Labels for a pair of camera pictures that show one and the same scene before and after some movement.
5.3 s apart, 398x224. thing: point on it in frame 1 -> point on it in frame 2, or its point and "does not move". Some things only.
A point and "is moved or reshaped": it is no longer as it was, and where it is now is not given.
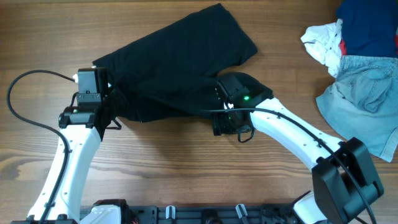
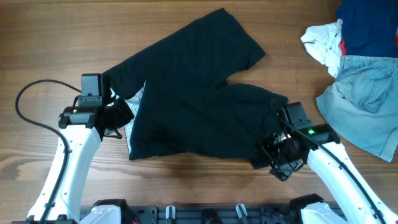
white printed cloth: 323,41 does not move
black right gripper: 219,124 -> 281,170
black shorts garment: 172,72 is moved or reshaped
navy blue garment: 369,27 does not move
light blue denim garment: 361,104 does not move
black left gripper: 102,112 -> 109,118
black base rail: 213,214 does not move
